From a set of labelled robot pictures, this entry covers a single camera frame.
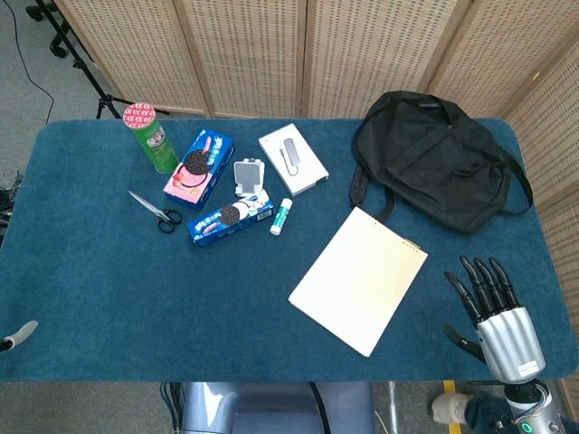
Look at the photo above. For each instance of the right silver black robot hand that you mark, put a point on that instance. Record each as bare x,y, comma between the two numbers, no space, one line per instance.
509,334

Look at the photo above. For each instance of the white notepad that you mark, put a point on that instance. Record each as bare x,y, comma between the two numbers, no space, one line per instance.
359,282

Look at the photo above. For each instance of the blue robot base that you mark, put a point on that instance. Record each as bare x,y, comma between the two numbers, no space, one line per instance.
276,407

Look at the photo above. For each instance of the white wrapped object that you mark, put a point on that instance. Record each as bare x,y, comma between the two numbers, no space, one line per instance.
450,407

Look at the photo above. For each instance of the black backpack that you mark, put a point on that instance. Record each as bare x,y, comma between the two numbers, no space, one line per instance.
434,163

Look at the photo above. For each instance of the white glue stick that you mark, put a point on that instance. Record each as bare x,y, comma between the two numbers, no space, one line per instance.
280,217

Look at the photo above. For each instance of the white USB hub box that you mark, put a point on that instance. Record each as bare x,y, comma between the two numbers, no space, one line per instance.
294,158

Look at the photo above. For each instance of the long blue Oreo box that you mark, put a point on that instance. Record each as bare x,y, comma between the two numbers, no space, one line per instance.
230,219

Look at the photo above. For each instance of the woven folding screen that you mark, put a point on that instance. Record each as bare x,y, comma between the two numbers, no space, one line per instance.
316,54

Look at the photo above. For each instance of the pink blue Oreo box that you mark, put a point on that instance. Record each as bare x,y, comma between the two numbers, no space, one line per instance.
201,169

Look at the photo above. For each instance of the blue table mat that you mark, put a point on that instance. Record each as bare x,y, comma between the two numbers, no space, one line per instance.
135,289

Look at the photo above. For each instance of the green chip can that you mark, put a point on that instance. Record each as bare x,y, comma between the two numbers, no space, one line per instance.
154,140

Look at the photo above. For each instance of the black tripod stand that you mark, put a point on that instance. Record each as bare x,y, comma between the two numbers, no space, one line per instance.
77,59

